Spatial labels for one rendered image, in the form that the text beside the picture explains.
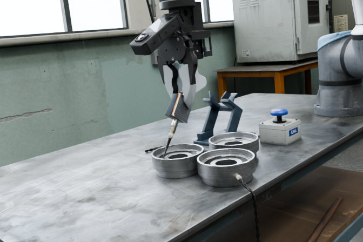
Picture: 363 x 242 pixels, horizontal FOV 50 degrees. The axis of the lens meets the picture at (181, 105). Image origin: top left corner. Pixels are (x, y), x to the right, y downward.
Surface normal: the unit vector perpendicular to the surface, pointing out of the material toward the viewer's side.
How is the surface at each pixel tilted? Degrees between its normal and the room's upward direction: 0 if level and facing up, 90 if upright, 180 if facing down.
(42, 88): 90
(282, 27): 91
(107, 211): 0
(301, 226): 0
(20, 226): 0
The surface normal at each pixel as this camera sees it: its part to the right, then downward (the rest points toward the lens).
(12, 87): 0.70, 0.05
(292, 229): -0.11, -0.98
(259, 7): -0.70, 0.19
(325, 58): -0.91, 0.16
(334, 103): -0.58, -0.11
